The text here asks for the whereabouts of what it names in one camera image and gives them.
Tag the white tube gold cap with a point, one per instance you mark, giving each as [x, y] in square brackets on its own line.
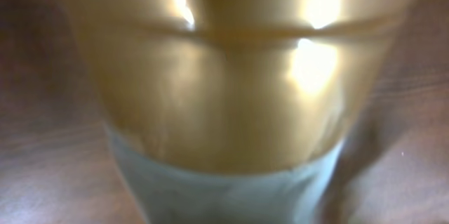
[231, 111]

